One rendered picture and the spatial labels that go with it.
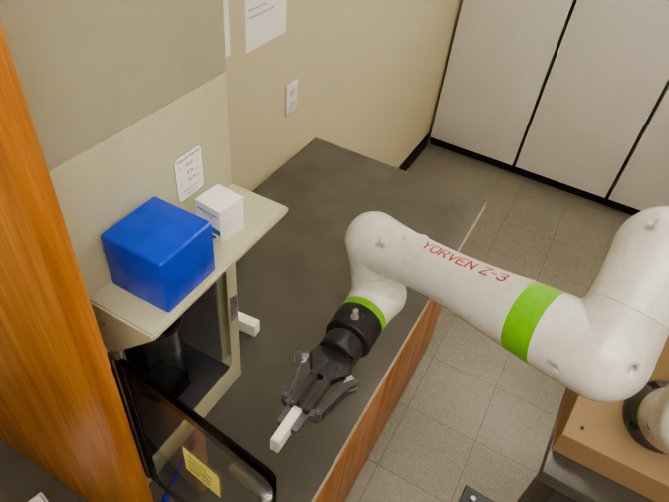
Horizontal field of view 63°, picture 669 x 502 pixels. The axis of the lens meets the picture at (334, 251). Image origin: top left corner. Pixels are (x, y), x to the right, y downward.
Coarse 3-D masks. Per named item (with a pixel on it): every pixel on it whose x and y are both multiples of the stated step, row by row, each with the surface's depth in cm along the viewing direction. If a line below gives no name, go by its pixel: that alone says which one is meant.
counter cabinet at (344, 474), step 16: (432, 304) 197; (432, 320) 220; (416, 336) 192; (416, 352) 214; (400, 368) 187; (384, 384) 167; (400, 384) 209; (384, 400) 183; (368, 416) 163; (384, 416) 203; (368, 432) 179; (352, 448) 160; (368, 448) 198; (336, 464) 144; (352, 464) 174; (336, 480) 156; (352, 480) 192; (320, 496) 140; (336, 496) 170
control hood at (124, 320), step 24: (240, 192) 92; (264, 216) 88; (240, 240) 83; (216, 264) 79; (120, 288) 74; (96, 312) 73; (120, 312) 71; (144, 312) 72; (120, 336) 74; (144, 336) 70
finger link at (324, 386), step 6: (336, 366) 94; (330, 372) 93; (324, 378) 92; (330, 378) 92; (324, 384) 92; (330, 384) 94; (318, 390) 91; (324, 390) 91; (312, 396) 90; (318, 396) 90; (312, 402) 89; (318, 402) 91; (306, 408) 87; (312, 408) 89; (306, 414) 88
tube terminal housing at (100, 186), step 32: (192, 96) 76; (224, 96) 82; (128, 128) 67; (160, 128) 72; (192, 128) 78; (224, 128) 86; (96, 160) 65; (128, 160) 69; (160, 160) 75; (224, 160) 89; (64, 192) 62; (96, 192) 67; (128, 192) 72; (160, 192) 78; (96, 224) 69; (96, 256) 71; (96, 288) 73; (224, 288) 113; (224, 320) 119; (224, 352) 125; (224, 384) 126
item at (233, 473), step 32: (128, 384) 83; (160, 416) 82; (192, 416) 75; (160, 448) 92; (192, 448) 81; (224, 448) 73; (160, 480) 104; (192, 480) 90; (224, 480) 80; (256, 480) 72
